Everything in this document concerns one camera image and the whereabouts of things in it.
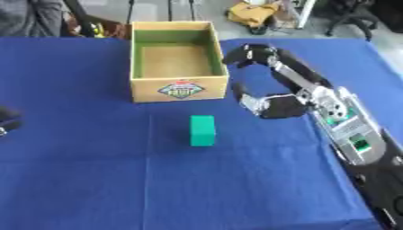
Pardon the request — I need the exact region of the person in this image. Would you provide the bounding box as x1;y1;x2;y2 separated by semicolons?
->
0;0;81;38

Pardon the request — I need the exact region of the black tripod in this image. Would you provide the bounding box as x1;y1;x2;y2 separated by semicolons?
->
124;0;199;25

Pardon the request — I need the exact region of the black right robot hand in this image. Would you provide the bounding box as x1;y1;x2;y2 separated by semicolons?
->
221;43;336;119

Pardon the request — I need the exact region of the black office chair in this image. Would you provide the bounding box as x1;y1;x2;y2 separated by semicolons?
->
322;0;381;42

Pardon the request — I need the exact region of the tan cardboard box green inside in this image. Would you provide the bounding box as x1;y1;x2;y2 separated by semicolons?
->
127;21;232;103

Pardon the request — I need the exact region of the green rectangular block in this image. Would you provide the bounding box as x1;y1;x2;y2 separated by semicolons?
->
189;114;218;147

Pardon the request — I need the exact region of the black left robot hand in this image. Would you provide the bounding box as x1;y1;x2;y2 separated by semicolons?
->
0;105;25;137

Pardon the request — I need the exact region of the yellow bag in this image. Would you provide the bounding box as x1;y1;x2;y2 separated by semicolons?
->
225;1;283;29

